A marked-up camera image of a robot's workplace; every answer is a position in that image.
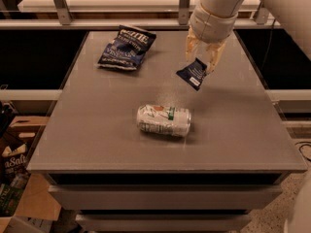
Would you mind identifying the brown cardboard box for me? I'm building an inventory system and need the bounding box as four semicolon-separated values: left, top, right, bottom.
0;116;61;221

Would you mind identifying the white green 7up can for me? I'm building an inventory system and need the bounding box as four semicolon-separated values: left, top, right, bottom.
136;104;191;137

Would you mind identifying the grey upper drawer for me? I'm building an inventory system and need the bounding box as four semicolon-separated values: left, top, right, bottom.
49;185;282;210

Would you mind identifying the grey lower drawer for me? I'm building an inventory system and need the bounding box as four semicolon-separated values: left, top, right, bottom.
76;215;251;233

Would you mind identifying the green snack package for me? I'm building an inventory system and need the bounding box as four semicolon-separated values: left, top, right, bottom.
0;183;23;216

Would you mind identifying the blue kettle chips bag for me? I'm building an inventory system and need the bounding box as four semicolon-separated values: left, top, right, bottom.
97;25;156;71

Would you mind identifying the sea salt snack bag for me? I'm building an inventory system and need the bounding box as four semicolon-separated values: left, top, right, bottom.
2;144;29;188

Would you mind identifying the dark blue rxbar wrapper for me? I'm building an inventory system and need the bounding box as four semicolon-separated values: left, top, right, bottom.
176;58;207;90

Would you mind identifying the metal frame railing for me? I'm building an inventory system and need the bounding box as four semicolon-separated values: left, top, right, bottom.
0;0;283;31

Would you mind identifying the black floor cable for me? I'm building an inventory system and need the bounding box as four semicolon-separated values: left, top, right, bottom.
294;141;311;162

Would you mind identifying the grey drawer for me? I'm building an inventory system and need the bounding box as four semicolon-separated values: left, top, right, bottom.
76;215;251;233
49;185;282;210

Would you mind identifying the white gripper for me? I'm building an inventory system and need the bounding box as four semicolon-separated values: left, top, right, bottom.
186;4;237;74

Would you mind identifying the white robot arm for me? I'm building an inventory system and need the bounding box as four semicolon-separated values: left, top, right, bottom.
186;0;311;68

